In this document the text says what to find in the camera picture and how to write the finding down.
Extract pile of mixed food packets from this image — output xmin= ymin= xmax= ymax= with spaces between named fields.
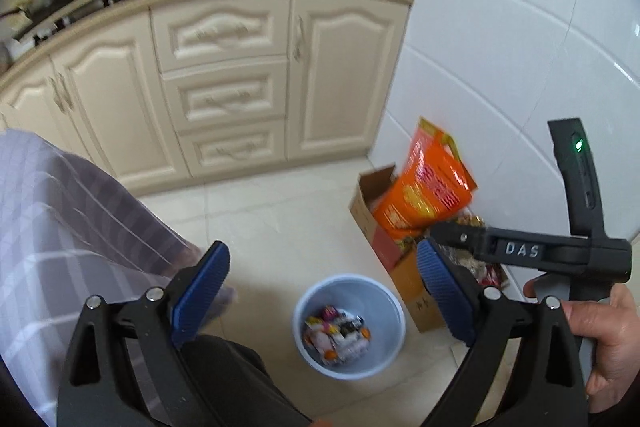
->
xmin=440 ymin=213 xmax=508 ymax=290

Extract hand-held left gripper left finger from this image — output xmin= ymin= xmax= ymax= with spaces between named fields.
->
xmin=56 ymin=241 xmax=232 ymax=427

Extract grey checked tablecloth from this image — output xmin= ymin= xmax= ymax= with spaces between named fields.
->
xmin=0 ymin=129 xmax=236 ymax=427

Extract cream kitchen cabinets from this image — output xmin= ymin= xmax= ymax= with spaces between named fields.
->
xmin=0 ymin=0 xmax=417 ymax=198

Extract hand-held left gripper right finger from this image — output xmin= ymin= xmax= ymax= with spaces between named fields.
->
xmin=416 ymin=239 xmax=592 ymax=427

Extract person's right hand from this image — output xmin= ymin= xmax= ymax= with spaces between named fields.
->
xmin=522 ymin=281 xmax=640 ymax=414

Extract black gas stove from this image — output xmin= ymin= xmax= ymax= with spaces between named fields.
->
xmin=0 ymin=0 xmax=154 ymax=44

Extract cardboard box with red print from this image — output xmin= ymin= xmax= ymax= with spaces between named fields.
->
xmin=349 ymin=163 xmax=402 ymax=273

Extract light blue trash bin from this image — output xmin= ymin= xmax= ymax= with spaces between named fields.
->
xmin=292 ymin=274 xmax=407 ymax=382

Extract pile of snack wrappers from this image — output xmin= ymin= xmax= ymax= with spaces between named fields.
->
xmin=304 ymin=304 xmax=374 ymax=366

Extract plain brown cardboard box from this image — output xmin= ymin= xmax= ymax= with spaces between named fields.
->
xmin=390 ymin=244 xmax=448 ymax=334

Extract orange printed bag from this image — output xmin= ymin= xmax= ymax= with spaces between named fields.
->
xmin=372 ymin=117 xmax=479 ymax=239

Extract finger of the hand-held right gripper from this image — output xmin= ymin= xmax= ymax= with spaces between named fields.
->
xmin=429 ymin=222 xmax=490 ymax=259

